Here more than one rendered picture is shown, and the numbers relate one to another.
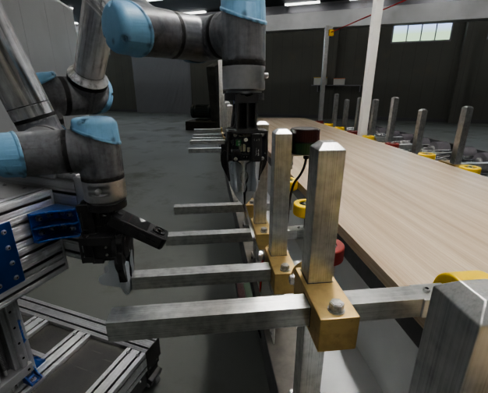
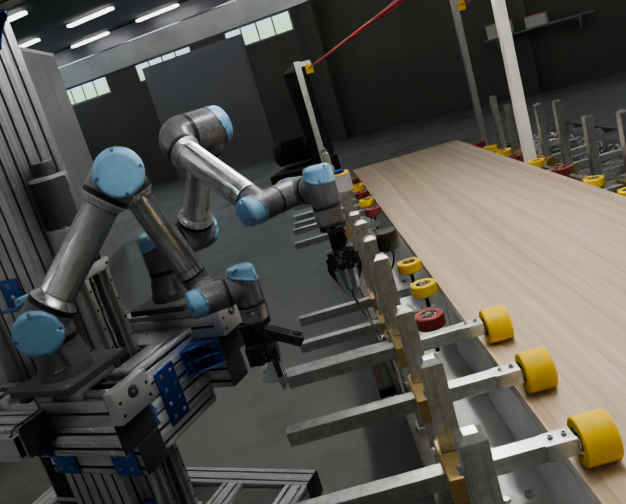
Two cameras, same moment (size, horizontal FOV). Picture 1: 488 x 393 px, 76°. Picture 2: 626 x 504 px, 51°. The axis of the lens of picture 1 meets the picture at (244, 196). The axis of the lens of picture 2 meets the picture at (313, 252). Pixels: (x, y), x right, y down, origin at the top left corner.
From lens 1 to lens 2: 1.12 m
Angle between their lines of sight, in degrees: 10
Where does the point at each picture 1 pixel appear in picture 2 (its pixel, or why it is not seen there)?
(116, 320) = (291, 375)
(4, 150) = (197, 301)
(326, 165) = (380, 268)
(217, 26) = (304, 190)
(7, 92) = (178, 263)
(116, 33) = (248, 218)
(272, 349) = not seen: hidden behind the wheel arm
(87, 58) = (196, 205)
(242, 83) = (328, 221)
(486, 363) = (404, 326)
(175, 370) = not seen: outside the picture
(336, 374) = (466, 419)
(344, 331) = not seen: hidden behind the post
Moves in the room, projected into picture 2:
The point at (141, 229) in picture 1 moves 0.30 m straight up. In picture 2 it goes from (285, 334) to (250, 227)
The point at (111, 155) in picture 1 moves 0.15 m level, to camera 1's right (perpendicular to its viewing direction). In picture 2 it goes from (256, 288) to (311, 273)
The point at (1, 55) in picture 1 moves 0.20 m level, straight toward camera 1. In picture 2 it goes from (172, 241) to (198, 247)
